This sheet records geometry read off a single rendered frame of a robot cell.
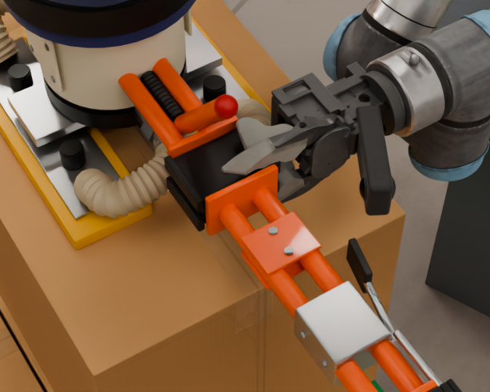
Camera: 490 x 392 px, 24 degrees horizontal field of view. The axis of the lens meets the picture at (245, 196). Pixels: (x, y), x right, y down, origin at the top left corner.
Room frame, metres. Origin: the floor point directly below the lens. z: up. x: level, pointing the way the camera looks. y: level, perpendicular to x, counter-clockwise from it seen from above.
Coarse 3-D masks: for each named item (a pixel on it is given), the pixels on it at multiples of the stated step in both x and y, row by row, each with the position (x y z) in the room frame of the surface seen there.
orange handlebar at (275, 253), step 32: (160, 64) 0.86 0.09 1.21; (128, 96) 0.82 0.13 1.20; (192, 96) 0.81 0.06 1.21; (160, 128) 0.77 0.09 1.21; (256, 192) 0.68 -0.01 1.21; (224, 224) 0.65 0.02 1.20; (288, 224) 0.64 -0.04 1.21; (256, 256) 0.60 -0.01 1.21; (288, 256) 0.60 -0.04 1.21; (320, 256) 0.61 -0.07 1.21; (288, 288) 0.57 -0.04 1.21; (320, 288) 0.58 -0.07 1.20; (384, 352) 0.50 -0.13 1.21; (352, 384) 0.47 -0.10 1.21; (416, 384) 0.47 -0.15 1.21
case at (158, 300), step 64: (256, 64) 0.99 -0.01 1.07; (128, 128) 0.89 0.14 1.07; (0, 192) 0.79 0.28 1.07; (320, 192) 0.79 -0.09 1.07; (0, 256) 0.81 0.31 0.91; (64, 256) 0.70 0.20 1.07; (128, 256) 0.70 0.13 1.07; (192, 256) 0.70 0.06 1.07; (384, 256) 0.74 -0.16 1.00; (64, 320) 0.62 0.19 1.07; (128, 320) 0.62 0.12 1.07; (192, 320) 0.62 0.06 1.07; (256, 320) 0.65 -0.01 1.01; (64, 384) 0.67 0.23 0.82; (128, 384) 0.57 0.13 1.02; (192, 384) 0.61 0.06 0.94; (256, 384) 0.65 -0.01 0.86; (320, 384) 0.70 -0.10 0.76
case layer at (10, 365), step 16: (0, 304) 0.96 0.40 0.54; (0, 320) 0.93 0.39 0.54; (0, 336) 0.90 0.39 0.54; (16, 336) 0.90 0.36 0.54; (0, 352) 0.87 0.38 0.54; (16, 352) 0.87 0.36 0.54; (32, 352) 0.87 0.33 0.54; (0, 368) 0.84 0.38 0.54; (16, 368) 0.84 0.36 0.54; (32, 368) 0.86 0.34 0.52; (0, 384) 0.81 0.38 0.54; (16, 384) 0.81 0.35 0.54; (32, 384) 0.81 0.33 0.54; (48, 384) 0.81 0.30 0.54
